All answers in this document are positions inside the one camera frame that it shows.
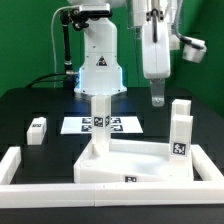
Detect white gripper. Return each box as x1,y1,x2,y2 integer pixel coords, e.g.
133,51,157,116
142,22,170,107

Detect mounted grey camera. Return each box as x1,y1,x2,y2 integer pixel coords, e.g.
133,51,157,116
79,3,111,17

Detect white U-shaped obstacle frame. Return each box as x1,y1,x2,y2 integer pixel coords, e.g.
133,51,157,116
0,145,224,208

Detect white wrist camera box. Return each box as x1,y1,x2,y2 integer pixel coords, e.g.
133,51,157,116
183,37,207,63

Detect fiducial marker sheet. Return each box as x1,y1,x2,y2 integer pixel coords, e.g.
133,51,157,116
60,116,143,134

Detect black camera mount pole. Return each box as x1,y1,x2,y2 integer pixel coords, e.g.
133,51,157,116
60,10,75,91

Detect white desk tabletop tray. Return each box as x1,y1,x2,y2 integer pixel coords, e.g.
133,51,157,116
73,139,194,183

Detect white camera cable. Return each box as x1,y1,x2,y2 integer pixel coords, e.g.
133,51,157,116
50,5,73,89

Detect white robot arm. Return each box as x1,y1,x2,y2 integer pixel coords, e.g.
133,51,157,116
67,0,183,107

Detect black cable on table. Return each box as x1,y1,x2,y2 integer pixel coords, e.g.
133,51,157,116
25,72,69,89

